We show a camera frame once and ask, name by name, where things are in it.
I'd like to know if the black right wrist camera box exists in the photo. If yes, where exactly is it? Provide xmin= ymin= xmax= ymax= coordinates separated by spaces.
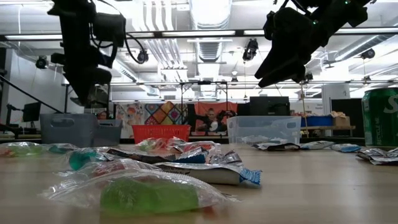
xmin=262 ymin=11 xmax=277 ymax=40

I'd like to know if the teal gummy candy packet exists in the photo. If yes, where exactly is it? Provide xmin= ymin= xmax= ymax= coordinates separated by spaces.
xmin=46 ymin=142 xmax=79 ymax=155
xmin=62 ymin=147 xmax=116 ymax=171

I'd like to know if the black panel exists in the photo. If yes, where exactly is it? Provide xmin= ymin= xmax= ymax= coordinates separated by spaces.
xmin=331 ymin=98 xmax=364 ymax=138

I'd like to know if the floral printed cloth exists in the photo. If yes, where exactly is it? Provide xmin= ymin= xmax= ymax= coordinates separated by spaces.
xmin=115 ymin=103 xmax=146 ymax=139

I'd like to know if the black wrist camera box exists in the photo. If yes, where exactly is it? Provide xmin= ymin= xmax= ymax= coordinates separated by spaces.
xmin=93 ymin=12 xmax=127 ymax=47
xmin=262 ymin=11 xmax=277 ymax=40

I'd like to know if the brown silver candy wrapper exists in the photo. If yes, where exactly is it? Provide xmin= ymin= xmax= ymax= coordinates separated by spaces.
xmin=356 ymin=147 xmax=398 ymax=167

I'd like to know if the grey plastic bin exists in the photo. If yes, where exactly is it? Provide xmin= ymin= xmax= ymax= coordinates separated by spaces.
xmin=39 ymin=113 xmax=123 ymax=149

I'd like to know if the red gummy candy packet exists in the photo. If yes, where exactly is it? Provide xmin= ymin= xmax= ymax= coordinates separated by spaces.
xmin=57 ymin=158 xmax=162 ymax=184

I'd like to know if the thin hanging rod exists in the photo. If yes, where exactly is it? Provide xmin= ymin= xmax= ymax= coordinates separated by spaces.
xmin=300 ymin=81 xmax=308 ymax=138

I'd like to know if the green soda can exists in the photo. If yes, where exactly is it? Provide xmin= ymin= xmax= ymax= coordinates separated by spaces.
xmin=361 ymin=88 xmax=398 ymax=151

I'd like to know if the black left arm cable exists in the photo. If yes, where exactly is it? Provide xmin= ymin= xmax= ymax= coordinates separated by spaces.
xmin=0 ymin=73 xmax=65 ymax=114

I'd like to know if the colourful patchwork quilt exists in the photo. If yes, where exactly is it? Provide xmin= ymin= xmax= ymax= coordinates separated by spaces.
xmin=144 ymin=101 xmax=189 ymax=126

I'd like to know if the black metal rack frame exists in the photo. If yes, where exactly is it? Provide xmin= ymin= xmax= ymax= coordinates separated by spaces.
xmin=63 ymin=80 xmax=229 ymax=125

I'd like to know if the silver ceiling air duct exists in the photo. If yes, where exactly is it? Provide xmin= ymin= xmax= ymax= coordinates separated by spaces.
xmin=189 ymin=0 xmax=233 ymax=63

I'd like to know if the orange gummy candy packet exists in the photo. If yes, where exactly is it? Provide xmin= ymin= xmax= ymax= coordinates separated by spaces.
xmin=169 ymin=140 xmax=222 ymax=160

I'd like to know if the large brown Hershey's bar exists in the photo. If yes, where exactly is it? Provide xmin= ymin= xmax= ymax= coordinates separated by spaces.
xmin=105 ymin=148 xmax=177 ymax=165

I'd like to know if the orange cloth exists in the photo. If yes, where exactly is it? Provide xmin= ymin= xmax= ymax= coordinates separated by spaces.
xmin=194 ymin=101 xmax=239 ymax=124

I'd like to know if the black left wrist camera cable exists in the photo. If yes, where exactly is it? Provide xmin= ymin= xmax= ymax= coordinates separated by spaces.
xmin=123 ymin=32 xmax=149 ymax=65

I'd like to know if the cardboard box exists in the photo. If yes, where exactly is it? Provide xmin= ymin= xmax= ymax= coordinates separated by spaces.
xmin=331 ymin=111 xmax=351 ymax=128

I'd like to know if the blue storage bin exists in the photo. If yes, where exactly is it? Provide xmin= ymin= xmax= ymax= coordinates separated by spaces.
xmin=300 ymin=116 xmax=335 ymax=128

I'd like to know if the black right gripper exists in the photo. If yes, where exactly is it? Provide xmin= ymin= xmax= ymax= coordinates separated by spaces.
xmin=254 ymin=6 xmax=315 ymax=88

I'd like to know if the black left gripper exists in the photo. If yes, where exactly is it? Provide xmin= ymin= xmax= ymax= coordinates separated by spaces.
xmin=51 ymin=15 xmax=114 ymax=106

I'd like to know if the red plastic basket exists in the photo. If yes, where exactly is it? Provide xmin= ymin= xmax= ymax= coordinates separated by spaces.
xmin=132 ymin=124 xmax=192 ymax=144

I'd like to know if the white pillar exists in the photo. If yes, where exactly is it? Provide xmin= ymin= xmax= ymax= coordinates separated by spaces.
xmin=322 ymin=83 xmax=351 ymax=116

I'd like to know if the black computer monitor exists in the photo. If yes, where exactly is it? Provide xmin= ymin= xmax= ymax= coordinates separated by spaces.
xmin=22 ymin=101 xmax=42 ymax=123

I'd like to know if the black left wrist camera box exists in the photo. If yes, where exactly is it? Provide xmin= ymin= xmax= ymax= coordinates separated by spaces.
xmin=93 ymin=12 xmax=127 ymax=47

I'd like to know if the wooden background table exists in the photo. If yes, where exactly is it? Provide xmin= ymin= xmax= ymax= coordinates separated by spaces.
xmin=300 ymin=125 xmax=356 ymax=138

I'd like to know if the green gummy candy packet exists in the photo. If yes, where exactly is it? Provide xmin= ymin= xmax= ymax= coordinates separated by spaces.
xmin=40 ymin=172 xmax=239 ymax=217
xmin=136 ymin=137 xmax=177 ymax=154
xmin=0 ymin=141 xmax=48 ymax=158

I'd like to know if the clear plastic bin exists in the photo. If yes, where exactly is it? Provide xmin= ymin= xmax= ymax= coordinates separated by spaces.
xmin=226 ymin=116 xmax=302 ymax=146

